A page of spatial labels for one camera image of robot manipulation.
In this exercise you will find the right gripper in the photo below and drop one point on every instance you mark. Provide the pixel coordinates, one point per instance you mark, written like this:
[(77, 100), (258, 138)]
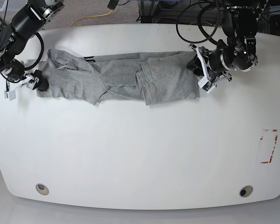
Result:
[(14, 72)]

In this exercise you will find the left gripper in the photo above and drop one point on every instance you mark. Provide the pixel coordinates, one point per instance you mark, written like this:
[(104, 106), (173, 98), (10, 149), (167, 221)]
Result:
[(238, 54)]

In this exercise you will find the grey T-shirt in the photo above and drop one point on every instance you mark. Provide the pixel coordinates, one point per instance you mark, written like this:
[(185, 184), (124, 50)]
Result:
[(152, 77)]

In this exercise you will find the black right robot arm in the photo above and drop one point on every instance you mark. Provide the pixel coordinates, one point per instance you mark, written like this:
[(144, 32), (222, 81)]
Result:
[(14, 37)]

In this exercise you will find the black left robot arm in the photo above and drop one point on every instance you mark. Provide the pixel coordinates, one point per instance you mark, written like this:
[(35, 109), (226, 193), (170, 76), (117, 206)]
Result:
[(235, 18)]

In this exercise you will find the red tape marking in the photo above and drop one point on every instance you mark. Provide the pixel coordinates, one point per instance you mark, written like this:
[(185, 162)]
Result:
[(267, 145)]

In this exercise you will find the left table grommet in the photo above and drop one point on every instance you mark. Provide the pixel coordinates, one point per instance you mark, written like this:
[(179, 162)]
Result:
[(42, 189)]

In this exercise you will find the table grommet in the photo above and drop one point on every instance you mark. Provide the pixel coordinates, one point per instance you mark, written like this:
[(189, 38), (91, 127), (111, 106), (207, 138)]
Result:
[(42, 189), (246, 191)]

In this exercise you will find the right table grommet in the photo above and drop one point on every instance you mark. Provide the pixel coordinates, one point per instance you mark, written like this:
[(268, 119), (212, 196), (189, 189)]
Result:
[(246, 191)]

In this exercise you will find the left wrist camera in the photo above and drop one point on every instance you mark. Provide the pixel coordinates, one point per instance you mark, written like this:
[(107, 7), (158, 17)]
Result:
[(206, 85)]

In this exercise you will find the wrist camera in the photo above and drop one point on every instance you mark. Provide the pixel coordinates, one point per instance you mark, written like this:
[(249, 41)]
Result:
[(206, 85), (10, 95)]

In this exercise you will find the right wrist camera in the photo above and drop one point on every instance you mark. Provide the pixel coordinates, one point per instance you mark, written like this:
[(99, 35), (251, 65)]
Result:
[(10, 95)]

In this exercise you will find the black frame base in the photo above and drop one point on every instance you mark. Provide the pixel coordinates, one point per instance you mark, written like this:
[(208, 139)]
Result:
[(171, 11)]

